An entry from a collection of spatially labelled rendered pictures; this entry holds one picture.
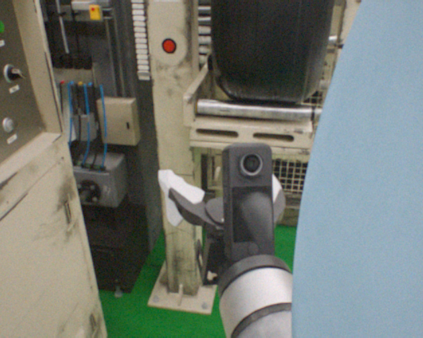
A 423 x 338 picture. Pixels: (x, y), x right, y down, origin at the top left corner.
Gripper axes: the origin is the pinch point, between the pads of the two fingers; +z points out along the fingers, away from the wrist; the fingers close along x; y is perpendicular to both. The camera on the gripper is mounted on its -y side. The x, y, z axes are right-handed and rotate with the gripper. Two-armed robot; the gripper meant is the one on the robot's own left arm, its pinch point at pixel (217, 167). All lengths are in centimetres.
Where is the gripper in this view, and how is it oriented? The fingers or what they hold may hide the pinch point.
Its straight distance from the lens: 51.5
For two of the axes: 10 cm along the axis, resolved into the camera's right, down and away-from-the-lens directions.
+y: -1.3, 8.7, 4.7
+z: -1.9, -4.9, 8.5
